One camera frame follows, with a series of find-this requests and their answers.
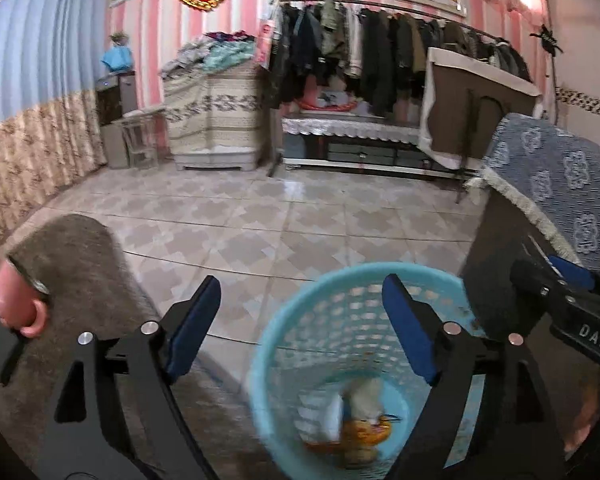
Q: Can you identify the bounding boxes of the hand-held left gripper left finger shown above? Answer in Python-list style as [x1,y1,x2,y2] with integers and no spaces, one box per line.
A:
[37,275,222,480]

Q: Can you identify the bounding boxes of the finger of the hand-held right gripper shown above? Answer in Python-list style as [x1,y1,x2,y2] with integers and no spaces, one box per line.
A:
[510,258,578,311]
[547,255,597,291]

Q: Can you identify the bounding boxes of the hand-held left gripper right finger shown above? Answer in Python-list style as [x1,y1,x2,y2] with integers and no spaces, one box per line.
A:
[382,274,568,480]

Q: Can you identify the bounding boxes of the light blue plastic basket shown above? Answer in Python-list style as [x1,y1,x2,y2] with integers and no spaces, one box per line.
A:
[247,262,486,476]

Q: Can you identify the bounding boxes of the person's right hand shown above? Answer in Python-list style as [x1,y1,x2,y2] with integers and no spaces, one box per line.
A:
[564,382,600,457]

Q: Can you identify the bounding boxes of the dark cabinet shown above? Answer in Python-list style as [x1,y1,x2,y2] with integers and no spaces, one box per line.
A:
[460,190,581,331]

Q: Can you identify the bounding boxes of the blue patterned furniture cloth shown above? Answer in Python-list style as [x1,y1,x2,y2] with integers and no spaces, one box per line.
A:
[465,112,600,276]

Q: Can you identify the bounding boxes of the grey shaggy rug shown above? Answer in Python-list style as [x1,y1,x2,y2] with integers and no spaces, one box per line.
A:
[0,214,261,480]

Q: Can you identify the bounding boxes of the low black glass stand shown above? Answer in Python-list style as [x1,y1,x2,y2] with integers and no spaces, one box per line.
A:
[281,115,473,178]

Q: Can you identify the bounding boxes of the pink cup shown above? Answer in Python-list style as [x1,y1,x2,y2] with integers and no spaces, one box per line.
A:
[0,255,51,338]

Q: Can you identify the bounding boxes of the brown board with white cover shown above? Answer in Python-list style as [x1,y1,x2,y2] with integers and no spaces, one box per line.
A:
[420,46,542,171]

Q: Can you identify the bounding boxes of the white lace cloth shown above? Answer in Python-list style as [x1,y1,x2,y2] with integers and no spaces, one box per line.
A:
[281,116,423,146]

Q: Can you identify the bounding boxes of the small metal table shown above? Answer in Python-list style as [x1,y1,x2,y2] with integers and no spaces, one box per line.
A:
[120,107,167,170]

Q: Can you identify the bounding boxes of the chest under patterned cloth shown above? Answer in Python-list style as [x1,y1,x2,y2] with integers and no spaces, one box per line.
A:
[161,62,268,171]

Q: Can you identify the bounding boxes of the grey water dispenser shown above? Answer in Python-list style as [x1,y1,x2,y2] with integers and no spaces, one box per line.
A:
[95,71,138,170]

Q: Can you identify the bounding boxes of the red pink round item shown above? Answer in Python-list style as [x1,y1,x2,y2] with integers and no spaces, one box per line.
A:
[300,89,358,113]

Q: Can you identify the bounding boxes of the row of hanging clothes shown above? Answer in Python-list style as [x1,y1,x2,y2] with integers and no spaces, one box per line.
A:
[267,0,533,118]

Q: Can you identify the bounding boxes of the pile of folded clothes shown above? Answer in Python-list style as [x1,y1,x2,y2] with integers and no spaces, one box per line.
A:
[161,30,258,78]

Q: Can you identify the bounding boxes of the blue cloth cover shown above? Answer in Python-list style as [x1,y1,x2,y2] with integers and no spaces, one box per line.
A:
[101,45,134,73]

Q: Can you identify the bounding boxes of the pink white hanging bag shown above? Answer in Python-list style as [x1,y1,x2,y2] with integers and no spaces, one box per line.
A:
[255,17,277,70]

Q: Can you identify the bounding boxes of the metal clothes rack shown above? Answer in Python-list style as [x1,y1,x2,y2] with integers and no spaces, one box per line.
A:
[267,0,511,178]

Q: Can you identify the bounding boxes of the blue and floral curtain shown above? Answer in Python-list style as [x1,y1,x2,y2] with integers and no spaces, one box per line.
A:
[0,0,113,261]

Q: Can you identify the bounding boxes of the black wall ornament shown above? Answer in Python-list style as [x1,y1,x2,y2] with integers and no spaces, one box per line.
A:
[530,24,563,53]

